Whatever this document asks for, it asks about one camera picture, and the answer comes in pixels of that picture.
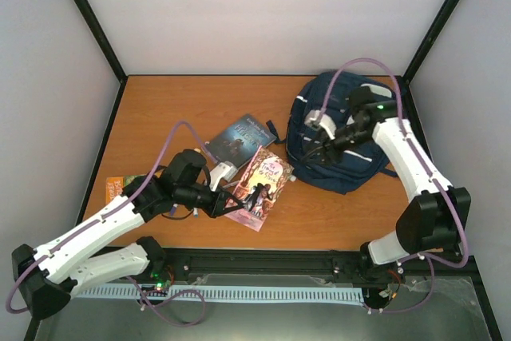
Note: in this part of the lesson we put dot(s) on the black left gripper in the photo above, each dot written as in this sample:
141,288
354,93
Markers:
224,211

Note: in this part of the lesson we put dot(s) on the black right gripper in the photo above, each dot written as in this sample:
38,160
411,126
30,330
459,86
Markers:
327,155

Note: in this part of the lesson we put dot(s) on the navy blue student backpack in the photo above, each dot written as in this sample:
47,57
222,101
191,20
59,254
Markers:
358,165

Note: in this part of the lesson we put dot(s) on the Taming of the Shrew book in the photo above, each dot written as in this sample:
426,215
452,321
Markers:
259,188

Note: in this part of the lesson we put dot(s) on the dark blue Wuthering Heights book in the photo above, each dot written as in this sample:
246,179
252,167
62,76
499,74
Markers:
239,142

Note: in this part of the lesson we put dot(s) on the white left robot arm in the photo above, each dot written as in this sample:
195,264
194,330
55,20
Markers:
52,274

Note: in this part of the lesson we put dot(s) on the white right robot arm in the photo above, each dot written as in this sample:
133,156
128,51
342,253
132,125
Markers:
431,226

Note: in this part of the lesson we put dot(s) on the orange green picture book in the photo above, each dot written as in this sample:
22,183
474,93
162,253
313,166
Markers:
115,185

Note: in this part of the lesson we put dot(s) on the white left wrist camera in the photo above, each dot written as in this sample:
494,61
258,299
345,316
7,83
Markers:
223,170

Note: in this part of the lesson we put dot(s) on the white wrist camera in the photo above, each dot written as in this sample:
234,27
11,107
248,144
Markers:
315,119
223,170

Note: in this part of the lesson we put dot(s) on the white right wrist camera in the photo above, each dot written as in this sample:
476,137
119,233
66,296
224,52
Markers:
315,119

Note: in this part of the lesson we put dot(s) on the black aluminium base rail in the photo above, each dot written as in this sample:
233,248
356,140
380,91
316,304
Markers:
336,266

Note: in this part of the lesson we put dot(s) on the light blue slotted cable duct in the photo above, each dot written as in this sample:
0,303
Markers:
228,294

